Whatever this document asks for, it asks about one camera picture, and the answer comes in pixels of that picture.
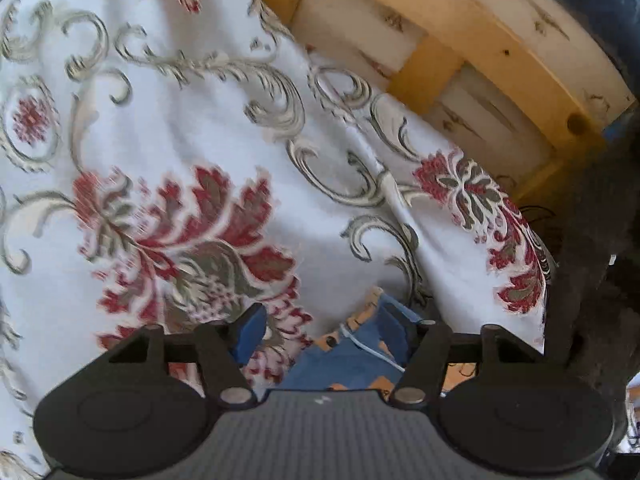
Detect white floral blanket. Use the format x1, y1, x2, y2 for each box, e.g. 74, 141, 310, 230
0, 0, 558, 480

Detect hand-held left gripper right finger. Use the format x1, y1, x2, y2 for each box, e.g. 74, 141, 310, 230
390, 321, 545, 408

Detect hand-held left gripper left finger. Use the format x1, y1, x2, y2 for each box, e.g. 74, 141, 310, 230
107, 303, 268, 409

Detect blue pants with orange print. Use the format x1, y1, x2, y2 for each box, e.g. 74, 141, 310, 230
277, 286, 481, 393

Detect wooden bed frame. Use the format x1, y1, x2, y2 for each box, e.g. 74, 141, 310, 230
220, 0, 636, 206

